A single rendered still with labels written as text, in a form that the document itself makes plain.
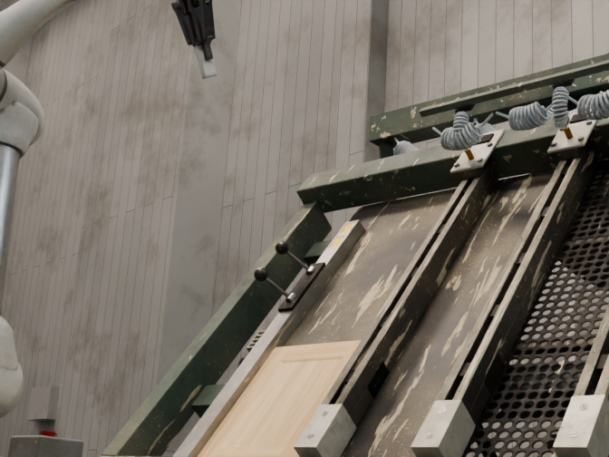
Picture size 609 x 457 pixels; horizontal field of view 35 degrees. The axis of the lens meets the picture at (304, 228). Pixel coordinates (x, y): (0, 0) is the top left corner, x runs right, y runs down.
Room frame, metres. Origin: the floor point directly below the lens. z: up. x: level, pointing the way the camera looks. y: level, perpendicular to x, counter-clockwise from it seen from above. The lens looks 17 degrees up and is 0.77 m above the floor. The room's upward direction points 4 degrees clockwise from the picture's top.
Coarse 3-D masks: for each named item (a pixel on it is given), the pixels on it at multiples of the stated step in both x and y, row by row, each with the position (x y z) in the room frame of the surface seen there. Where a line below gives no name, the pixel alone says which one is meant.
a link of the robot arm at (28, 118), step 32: (32, 96) 2.01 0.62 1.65; (0, 128) 1.95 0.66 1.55; (32, 128) 2.02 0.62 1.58; (0, 160) 1.97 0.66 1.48; (0, 192) 1.97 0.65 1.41; (0, 224) 1.97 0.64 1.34; (0, 256) 1.97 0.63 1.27; (0, 288) 1.98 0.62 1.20; (0, 320) 1.96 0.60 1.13; (0, 352) 1.95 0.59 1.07; (0, 384) 1.95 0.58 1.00; (0, 416) 2.03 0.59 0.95
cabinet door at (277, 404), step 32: (288, 352) 2.44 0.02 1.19; (320, 352) 2.36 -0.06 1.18; (352, 352) 2.29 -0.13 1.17; (256, 384) 2.40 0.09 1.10; (288, 384) 2.34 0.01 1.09; (320, 384) 2.27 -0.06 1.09; (256, 416) 2.31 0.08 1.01; (288, 416) 2.24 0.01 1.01; (224, 448) 2.28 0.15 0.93; (256, 448) 2.21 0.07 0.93; (288, 448) 2.15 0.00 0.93
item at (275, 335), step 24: (336, 264) 2.66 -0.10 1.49; (312, 288) 2.59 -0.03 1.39; (288, 312) 2.54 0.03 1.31; (264, 336) 2.51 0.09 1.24; (288, 336) 2.53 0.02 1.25; (264, 360) 2.46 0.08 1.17; (240, 384) 2.41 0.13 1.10; (216, 408) 2.38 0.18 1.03; (192, 432) 2.35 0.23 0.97; (192, 456) 2.30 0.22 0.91
